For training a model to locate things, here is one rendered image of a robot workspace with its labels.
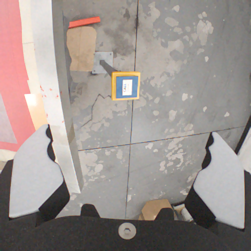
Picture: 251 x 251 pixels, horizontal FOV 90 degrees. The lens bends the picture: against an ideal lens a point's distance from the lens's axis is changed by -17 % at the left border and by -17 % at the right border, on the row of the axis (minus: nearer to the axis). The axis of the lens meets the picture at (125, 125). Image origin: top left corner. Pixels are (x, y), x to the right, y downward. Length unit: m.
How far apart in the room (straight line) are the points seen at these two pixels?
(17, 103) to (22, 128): 0.07
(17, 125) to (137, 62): 1.45
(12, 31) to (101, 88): 1.40
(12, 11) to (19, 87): 0.15
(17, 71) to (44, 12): 0.14
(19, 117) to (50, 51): 0.20
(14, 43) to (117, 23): 1.37
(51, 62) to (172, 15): 1.70
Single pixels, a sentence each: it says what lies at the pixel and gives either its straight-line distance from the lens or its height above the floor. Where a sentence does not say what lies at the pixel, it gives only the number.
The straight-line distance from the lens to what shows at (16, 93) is 0.38.
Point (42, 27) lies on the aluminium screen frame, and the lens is 0.27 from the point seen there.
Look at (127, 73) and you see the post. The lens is 0.68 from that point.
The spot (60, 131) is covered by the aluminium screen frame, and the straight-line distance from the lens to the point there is 0.31.
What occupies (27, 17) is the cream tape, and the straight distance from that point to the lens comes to 0.33.
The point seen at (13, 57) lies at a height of 1.27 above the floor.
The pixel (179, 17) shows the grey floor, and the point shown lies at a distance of 1.92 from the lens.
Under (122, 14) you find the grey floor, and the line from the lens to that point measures 1.67.
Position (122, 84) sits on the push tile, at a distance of 0.67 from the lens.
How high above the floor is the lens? 1.59
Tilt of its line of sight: 57 degrees down
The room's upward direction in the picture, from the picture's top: 153 degrees clockwise
